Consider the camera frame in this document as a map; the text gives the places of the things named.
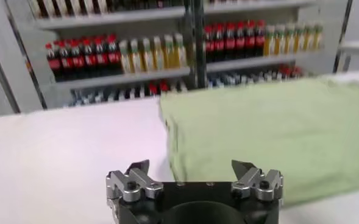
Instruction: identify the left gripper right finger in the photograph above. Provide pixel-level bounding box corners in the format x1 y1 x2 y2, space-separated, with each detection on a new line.
230 159 284 203

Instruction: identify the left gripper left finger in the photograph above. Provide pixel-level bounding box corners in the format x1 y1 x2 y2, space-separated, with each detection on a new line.
105 159 165 204

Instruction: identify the green polo shirt red print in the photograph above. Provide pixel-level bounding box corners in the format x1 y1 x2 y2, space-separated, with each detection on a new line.
159 76 359 208

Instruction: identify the red capped cola bottle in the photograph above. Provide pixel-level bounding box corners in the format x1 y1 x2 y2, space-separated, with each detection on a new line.
44 43 61 82
224 23 236 59
213 24 226 60
254 19 266 57
93 36 109 77
234 21 246 58
57 41 73 80
244 20 257 58
82 38 97 79
203 26 215 61
70 39 85 79
105 33 122 75

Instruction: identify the white beverage display cabinet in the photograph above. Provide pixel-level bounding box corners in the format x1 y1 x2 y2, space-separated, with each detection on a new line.
4 0 205 110
194 0 331 89

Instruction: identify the white side table with legs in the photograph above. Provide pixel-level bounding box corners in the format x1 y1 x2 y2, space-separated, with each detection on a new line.
334 26 359 74

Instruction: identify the black framed glass cabinet door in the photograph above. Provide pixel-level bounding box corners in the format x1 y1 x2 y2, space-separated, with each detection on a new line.
319 0 355 74
0 0 48 116

